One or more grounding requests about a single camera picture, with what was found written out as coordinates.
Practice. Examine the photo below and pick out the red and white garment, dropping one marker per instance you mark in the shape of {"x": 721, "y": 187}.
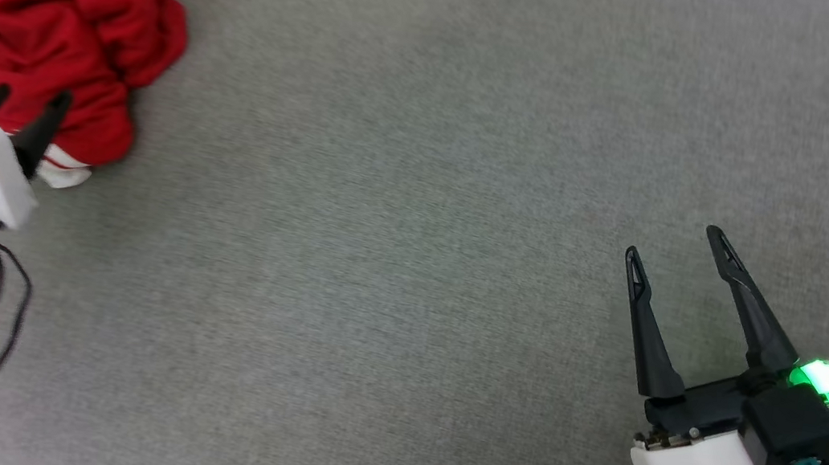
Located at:
{"x": 72, "y": 14}

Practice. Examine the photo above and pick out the grey fabric sofa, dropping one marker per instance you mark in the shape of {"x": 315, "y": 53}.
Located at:
{"x": 410, "y": 264}

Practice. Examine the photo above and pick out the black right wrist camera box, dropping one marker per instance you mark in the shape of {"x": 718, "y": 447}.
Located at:
{"x": 792, "y": 431}

